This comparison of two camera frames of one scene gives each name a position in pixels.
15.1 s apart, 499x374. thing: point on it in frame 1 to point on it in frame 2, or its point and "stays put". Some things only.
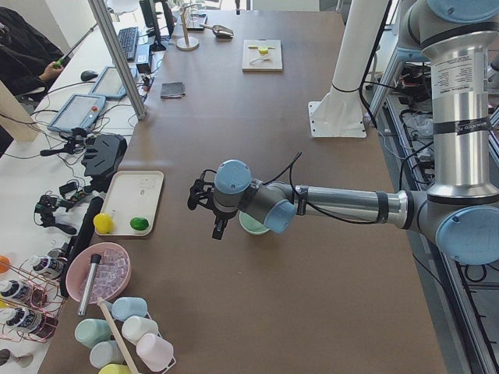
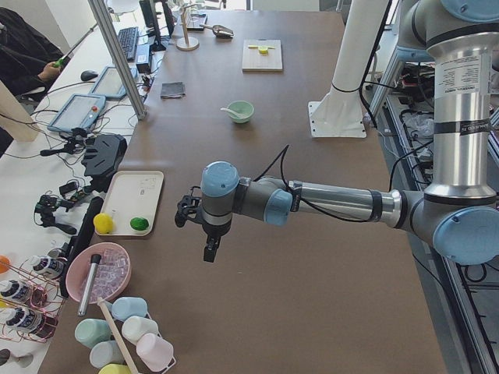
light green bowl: [251, 224] to [242, 107]
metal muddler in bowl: [95, 259] stays put
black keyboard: [128, 38] stays put
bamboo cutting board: [274, 64] stays put
